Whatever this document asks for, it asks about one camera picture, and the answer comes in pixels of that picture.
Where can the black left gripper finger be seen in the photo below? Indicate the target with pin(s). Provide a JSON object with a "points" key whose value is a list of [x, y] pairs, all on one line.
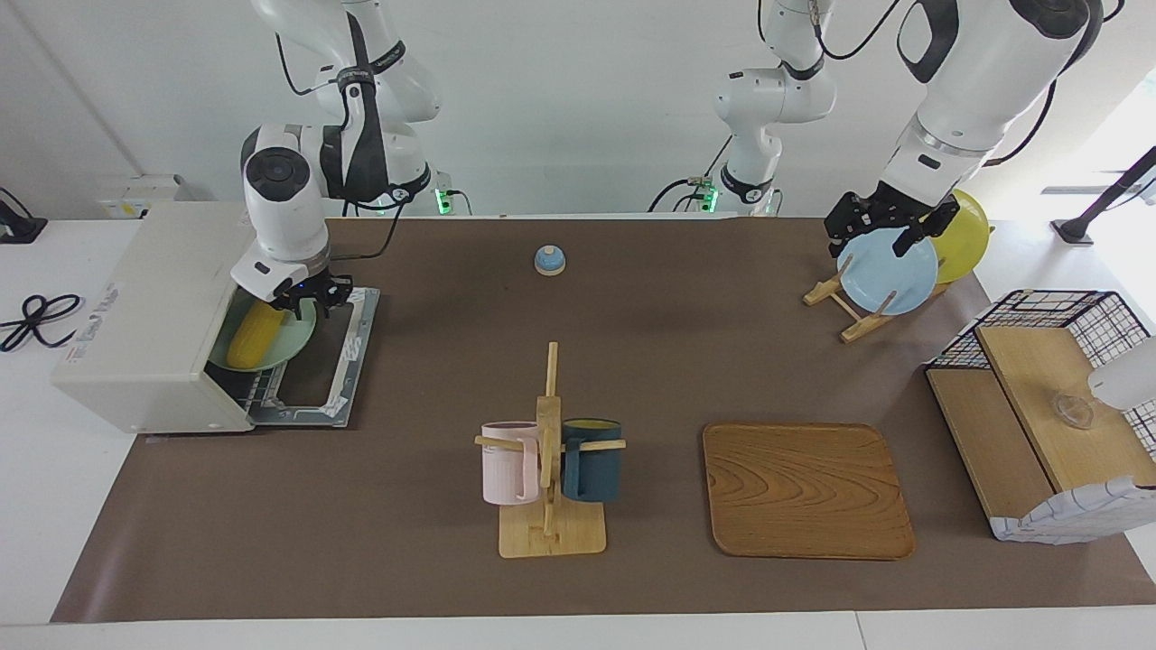
{"points": [[838, 244], [905, 242]]}

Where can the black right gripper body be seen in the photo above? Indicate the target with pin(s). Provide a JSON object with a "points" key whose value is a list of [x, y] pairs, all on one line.
{"points": [[316, 289]]}

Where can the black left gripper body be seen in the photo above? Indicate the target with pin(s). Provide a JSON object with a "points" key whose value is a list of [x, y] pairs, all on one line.
{"points": [[890, 212]]}

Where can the pale green plate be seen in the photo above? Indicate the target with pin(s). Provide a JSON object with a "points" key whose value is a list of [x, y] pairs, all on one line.
{"points": [[293, 338]]}

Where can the yellow corn cob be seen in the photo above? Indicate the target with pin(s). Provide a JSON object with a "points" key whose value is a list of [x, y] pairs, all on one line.
{"points": [[251, 343]]}

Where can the glass toaster oven door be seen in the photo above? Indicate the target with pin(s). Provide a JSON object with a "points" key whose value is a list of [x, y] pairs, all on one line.
{"points": [[359, 361]]}

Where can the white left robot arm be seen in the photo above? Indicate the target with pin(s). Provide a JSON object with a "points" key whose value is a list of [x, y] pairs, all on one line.
{"points": [[975, 90]]}

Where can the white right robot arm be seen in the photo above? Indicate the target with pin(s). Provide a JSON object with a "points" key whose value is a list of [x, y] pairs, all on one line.
{"points": [[280, 208]]}

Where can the white toaster oven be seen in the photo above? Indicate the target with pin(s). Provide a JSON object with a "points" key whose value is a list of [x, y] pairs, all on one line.
{"points": [[153, 307]]}

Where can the light blue plate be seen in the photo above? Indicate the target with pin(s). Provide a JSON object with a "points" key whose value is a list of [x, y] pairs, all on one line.
{"points": [[890, 280]]}

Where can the yellow plate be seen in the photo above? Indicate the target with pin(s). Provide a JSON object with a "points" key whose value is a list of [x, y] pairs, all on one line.
{"points": [[966, 244]]}

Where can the wooden plate rack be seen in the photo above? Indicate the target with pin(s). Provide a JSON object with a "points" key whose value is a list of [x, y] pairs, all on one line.
{"points": [[858, 327]]}

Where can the black desk stand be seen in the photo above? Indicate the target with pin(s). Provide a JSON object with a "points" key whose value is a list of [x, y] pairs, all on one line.
{"points": [[1102, 203]]}

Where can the brown table mat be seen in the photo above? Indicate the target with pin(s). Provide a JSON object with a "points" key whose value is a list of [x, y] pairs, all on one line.
{"points": [[361, 524]]}

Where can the small clear glass dish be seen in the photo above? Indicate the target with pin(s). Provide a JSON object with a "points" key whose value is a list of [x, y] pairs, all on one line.
{"points": [[1073, 411]]}

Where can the pink mug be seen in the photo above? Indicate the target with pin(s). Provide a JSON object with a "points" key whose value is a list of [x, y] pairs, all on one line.
{"points": [[506, 469]]}

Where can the wooden serving tray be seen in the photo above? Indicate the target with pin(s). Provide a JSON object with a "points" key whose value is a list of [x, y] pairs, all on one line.
{"points": [[804, 492]]}

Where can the white rounded object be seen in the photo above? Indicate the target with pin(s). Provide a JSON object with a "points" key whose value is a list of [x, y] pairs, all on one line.
{"points": [[1129, 379]]}

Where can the dark blue mug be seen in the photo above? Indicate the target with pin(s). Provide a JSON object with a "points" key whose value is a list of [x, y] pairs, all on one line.
{"points": [[591, 469]]}

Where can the wooden mug tree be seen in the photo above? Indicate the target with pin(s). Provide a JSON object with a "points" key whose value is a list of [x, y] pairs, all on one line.
{"points": [[551, 537]]}

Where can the white wall box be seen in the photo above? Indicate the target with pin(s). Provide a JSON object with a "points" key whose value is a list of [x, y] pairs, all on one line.
{"points": [[135, 208]]}

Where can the black clamp mount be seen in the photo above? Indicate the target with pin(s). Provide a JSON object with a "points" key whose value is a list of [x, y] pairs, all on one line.
{"points": [[18, 230]]}

